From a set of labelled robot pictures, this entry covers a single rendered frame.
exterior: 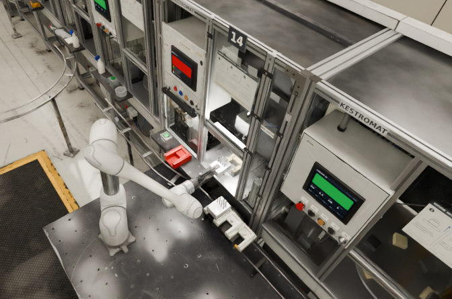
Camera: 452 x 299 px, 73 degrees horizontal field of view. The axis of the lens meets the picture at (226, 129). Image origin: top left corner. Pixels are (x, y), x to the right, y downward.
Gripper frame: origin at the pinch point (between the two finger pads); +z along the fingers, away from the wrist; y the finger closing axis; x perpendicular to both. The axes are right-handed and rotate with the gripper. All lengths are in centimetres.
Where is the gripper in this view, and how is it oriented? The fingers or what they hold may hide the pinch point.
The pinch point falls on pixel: (214, 169)
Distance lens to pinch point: 210.9
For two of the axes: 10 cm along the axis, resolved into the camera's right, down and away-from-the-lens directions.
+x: -6.6, -5.7, 4.8
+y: 0.9, -7.0, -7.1
